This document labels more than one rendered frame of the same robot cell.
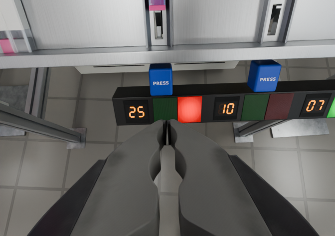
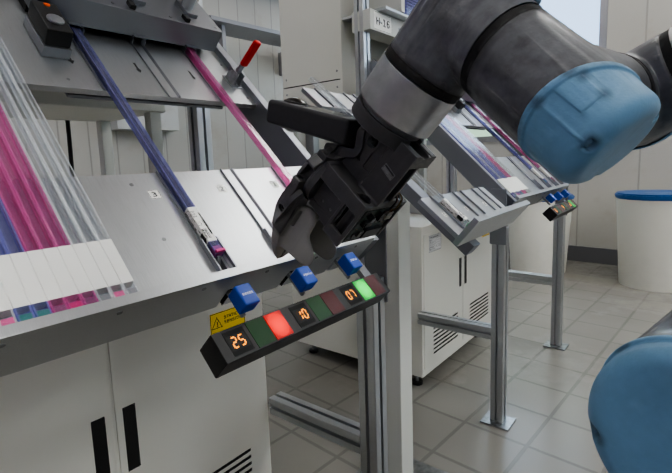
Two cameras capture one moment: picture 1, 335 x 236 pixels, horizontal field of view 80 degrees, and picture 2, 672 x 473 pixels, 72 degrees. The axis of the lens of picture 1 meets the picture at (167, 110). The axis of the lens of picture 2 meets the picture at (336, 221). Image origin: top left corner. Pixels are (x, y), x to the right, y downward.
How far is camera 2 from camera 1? 0.51 m
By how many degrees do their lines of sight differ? 73
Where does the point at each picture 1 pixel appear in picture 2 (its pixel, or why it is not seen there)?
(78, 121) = not seen: outside the picture
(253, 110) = (320, 309)
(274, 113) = (335, 307)
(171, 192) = not seen: outside the picture
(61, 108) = not seen: outside the picture
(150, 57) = (233, 271)
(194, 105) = (279, 319)
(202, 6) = (241, 251)
